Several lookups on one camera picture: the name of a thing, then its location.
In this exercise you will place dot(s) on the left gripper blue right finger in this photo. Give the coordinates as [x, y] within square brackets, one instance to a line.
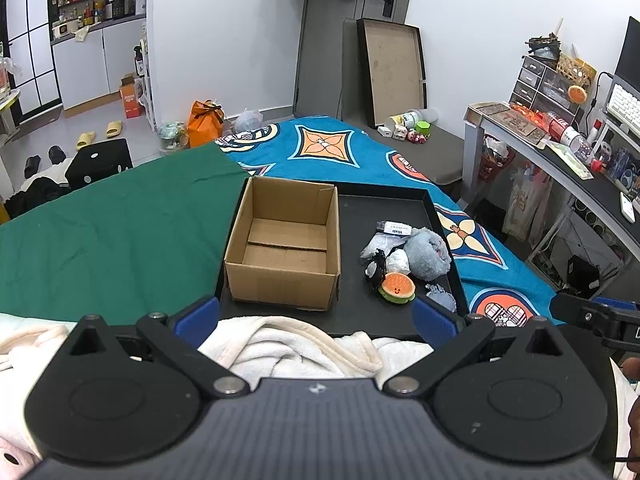
[432, 323]

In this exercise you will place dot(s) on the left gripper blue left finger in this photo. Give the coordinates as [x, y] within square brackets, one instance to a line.
[195, 323]

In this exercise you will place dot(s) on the orange green burger plush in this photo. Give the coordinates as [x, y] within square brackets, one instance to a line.
[397, 288]

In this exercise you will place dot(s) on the fluffy blue plush toy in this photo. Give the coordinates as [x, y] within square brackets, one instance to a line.
[427, 254]

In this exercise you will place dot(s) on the black white plush toy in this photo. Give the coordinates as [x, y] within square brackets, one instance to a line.
[376, 270]

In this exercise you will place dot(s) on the clear plastic bag item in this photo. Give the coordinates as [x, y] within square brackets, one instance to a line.
[383, 242]

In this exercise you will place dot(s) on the denim blue plush toy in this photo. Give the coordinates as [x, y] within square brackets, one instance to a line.
[439, 295]

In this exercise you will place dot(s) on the white soft bundle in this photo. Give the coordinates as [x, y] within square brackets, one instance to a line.
[397, 262]

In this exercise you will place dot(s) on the cream white blanket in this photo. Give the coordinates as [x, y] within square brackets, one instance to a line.
[253, 347]

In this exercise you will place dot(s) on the blue patterned blanket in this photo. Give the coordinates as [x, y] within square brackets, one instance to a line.
[319, 148]

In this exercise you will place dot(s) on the black plastic tray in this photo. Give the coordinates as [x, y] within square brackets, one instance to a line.
[357, 306]

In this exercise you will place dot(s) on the green cloth sheet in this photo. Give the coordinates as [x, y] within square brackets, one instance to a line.
[149, 239]

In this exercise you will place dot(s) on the tissue pack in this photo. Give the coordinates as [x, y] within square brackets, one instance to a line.
[394, 228]

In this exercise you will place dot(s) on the grey desk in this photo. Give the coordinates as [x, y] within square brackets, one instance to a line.
[597, 194]

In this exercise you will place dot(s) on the black dice stool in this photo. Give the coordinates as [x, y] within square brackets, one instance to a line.
[98, 161]

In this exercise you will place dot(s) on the green lid jar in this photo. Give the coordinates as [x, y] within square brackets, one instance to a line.
[423, 128]

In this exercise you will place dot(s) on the orange bag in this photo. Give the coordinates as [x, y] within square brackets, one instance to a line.
[205, 124]

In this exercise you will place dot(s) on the yellow slipper right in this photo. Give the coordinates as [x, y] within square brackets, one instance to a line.
[113, 129]

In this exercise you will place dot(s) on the yellow slipper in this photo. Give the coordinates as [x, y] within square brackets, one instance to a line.
[85, 139]
[113, 129]

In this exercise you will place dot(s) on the yellow slipper left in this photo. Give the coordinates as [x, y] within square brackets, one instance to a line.
[85, 139]

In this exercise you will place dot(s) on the white keyboard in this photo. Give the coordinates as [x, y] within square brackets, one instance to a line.
[623, 105]

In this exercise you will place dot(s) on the orange cardboard box on floor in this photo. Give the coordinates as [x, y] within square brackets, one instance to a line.
[129, 95]

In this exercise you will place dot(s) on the drawer organizer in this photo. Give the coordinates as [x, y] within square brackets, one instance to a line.
[542, 89]

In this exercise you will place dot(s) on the leaning black framed board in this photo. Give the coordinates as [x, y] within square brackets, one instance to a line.
[393, 71]

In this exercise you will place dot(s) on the white kitchen cabinet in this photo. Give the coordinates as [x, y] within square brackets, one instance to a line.
[93, 68]

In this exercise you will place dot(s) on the grey door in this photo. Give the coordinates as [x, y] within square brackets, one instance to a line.
[328, 71]

